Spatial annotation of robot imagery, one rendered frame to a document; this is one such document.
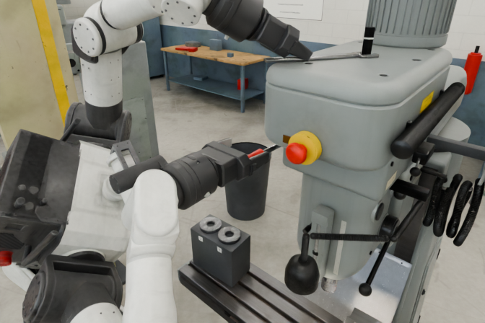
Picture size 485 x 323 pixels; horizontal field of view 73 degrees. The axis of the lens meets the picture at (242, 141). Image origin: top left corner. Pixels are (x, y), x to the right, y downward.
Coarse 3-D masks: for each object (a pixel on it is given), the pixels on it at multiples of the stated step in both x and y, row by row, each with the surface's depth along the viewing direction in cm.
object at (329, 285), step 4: (324, 280) 97; (328, 280) 95; (332, 280) 95; (336, 280) 96; (324, 284) 97; (328, 284) 96; (332, 284) 96; (336, 284) 97; (324, 288) 98; (328, 288) 97; (332, 288) 96; (336, 288) 98; (328, 292) 97; (332, 292) 97
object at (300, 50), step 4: (300, 44) 63; (296, 48) 63; (300, 48) 63; (304, 48) 63; (292, 52) 63; (296, 52) 63; (300, 52) 64; (304, 52) 64; (308, 52) 64; (312, 52) 64; (296, 56) 64; (300, 56) 64; (304, 56) 64; (308, 56) 64; (304, 60) 65; (308, 60) 65
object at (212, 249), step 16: (208, 224) 135; (224, 224) 135; (192, 240) 135; (208, 240) 128; (224, 240) 125; (240, 240) 127; (208, 256) 132; (224, 256) 125; (240, 256) 127; (224, 272) 128; (240, 272) 131
